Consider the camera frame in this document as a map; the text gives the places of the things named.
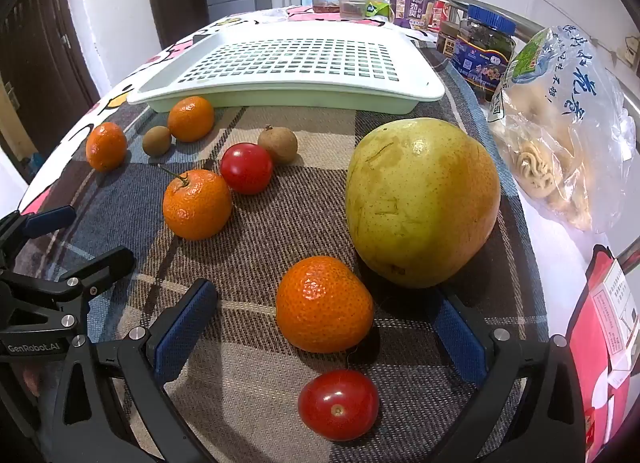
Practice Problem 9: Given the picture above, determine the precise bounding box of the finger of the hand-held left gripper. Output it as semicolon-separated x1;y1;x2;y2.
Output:
50;245;136;315
0;205;77;264

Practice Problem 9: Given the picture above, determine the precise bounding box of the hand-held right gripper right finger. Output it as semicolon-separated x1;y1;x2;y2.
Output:
427;288;588;463

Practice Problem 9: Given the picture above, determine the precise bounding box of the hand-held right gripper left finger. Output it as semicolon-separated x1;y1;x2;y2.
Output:
30;278;219;463

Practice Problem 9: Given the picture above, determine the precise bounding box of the small orange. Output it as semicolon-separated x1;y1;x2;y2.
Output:
85;122;128;172
167;96;216;144

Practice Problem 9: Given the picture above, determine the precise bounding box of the orange with stem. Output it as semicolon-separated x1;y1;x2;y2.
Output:
159;165;234;241

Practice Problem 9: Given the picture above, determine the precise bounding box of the brown longan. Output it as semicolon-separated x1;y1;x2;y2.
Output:
142;126;173;157

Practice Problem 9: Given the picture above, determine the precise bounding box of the red cherry tomato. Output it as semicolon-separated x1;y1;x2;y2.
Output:
220;142;274;196
298;369;381;443

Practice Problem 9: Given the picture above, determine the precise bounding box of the large orange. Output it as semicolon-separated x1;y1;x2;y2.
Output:
275;255;375;355

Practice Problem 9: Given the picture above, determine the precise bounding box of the yellow lemon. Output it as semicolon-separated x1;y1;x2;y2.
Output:
345;117;502;290

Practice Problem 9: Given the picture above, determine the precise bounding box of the kiwi fruit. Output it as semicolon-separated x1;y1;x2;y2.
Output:
257;124;299;166

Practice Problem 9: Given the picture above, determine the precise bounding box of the white perforated plastic tray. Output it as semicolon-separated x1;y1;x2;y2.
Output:
126;23;446;116

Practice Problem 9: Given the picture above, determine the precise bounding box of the pink cartoon printed tablecloth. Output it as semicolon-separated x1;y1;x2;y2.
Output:
17;5;608;344

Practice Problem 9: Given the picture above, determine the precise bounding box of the red cardboard box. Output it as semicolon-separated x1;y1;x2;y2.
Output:
570;245;640;463

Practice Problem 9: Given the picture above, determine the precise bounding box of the dark wooden door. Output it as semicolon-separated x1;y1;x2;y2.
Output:
0;0;101;168

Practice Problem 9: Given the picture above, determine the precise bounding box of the plastic bag of pastries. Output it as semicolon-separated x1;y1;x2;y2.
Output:
487;25;636;234

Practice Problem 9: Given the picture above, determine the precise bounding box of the blue box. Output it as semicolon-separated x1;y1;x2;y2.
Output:
451;5;517;104

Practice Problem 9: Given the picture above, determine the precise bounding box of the dark jar with brown lid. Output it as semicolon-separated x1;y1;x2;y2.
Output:
436;20;461;58

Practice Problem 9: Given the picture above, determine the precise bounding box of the red snack packet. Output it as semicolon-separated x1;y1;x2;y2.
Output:
430;0;451;31

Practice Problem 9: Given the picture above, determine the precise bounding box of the purple snack packet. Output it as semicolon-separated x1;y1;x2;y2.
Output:
387;0;433;31

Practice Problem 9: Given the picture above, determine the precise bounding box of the clear plastic cup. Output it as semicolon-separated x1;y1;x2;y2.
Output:
337;0;371;20

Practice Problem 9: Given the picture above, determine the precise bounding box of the white wall socket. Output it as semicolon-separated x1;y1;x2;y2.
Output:
620;35;640;66

